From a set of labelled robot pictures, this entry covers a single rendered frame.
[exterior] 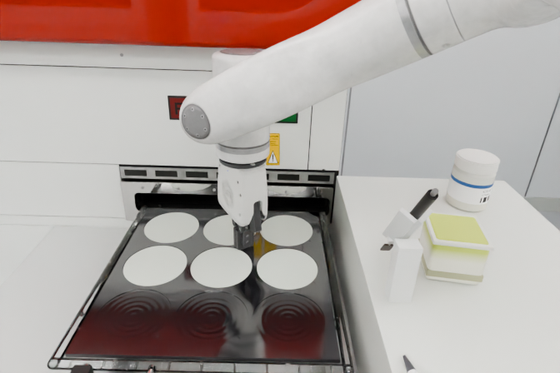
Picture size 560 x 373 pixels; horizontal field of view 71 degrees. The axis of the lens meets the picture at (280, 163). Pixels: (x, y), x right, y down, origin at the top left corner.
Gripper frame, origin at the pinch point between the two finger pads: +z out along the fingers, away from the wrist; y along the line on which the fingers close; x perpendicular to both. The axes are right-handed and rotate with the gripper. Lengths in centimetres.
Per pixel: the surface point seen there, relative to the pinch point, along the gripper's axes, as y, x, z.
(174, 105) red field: -20.7, -4.1, -18.6
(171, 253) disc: -4.1, -11.7, 2.0
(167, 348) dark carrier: 14.2, -18.0, 2.0
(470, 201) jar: 18.2, 35.2, -6.6
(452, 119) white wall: -84, 178, 31
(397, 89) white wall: -102, 149, 14
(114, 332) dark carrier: 8.3, -23.2, 2.1
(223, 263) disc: 2.6, -5.0, 2.0
